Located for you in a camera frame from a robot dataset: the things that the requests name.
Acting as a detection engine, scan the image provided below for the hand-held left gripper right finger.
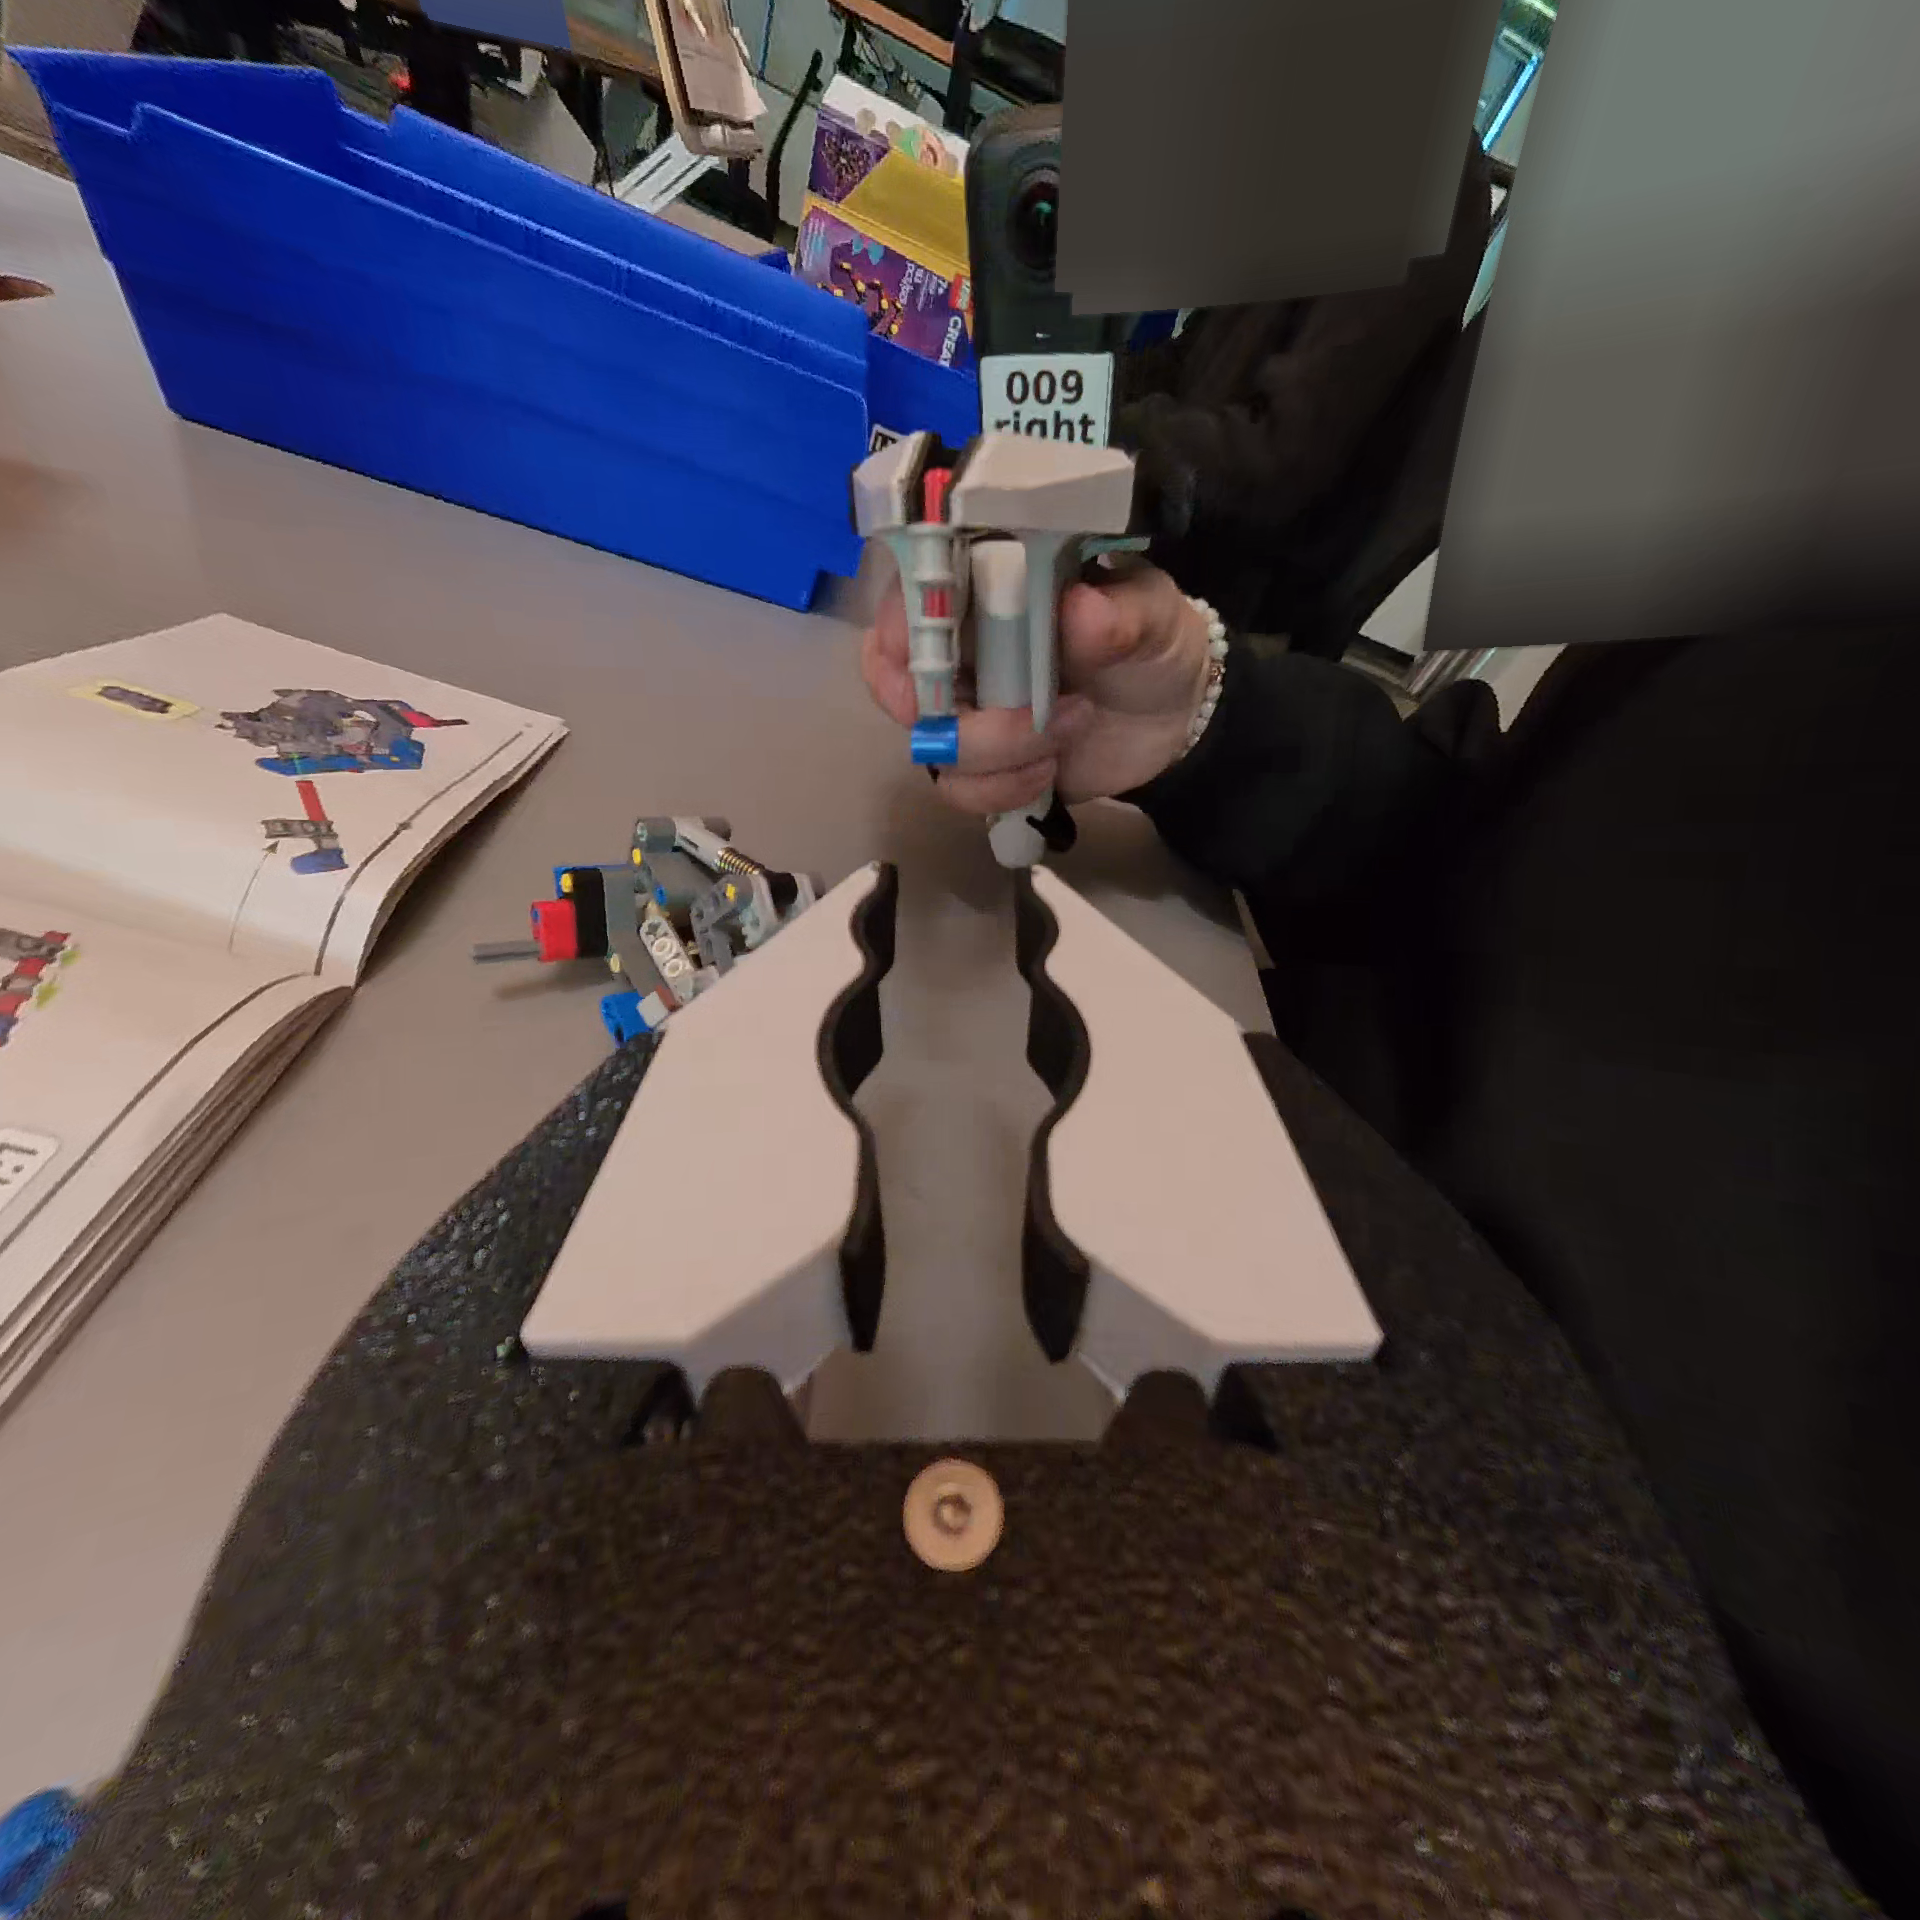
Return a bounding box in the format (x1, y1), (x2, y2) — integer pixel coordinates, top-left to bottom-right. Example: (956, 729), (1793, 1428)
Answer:
(1015, 865), (1386, 1413)

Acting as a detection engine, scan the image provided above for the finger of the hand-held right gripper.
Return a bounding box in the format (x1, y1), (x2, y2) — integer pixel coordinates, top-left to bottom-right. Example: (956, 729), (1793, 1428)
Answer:
(853, 440), (945, 538)
(956, 432), (1143, 541)

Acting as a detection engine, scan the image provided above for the wooden display board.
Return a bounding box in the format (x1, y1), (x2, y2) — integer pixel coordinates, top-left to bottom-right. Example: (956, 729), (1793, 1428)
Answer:
(641, 0), (772, 161)

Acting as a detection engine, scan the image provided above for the purple yellow toy box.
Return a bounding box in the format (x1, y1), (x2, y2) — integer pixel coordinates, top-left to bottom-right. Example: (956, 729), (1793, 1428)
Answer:
(790, 72), (980, 376)

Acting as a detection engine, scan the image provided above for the person's right hand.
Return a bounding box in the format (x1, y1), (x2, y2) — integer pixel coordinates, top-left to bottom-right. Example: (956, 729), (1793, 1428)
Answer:
(864, 570), (1220, 822)

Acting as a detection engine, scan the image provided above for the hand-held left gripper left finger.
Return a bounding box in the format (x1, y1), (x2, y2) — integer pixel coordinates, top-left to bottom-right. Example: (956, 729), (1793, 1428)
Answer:
(516, 862), (902, 1409)

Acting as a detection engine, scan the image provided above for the lego vehicle assembly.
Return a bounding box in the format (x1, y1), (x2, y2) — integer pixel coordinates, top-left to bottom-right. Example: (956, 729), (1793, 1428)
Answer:
(471, 814), (828, 1048)

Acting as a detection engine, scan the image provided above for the open lego instruction booklet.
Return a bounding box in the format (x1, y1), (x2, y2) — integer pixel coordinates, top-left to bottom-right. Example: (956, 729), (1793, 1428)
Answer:
(0, 612), (572, 1419)

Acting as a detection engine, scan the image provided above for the red axle lego subassembly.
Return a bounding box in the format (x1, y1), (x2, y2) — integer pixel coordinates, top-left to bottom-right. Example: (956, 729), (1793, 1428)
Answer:
(884, 469), (967, 771)

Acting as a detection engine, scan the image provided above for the blue plastic bin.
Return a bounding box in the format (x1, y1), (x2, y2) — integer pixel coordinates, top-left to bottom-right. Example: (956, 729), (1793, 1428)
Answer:
(6, 46), (985, 617)

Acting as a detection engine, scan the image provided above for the white bead bracelet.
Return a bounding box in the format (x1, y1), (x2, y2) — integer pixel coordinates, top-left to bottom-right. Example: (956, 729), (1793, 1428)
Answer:
(1181, 595), (1233, 757)

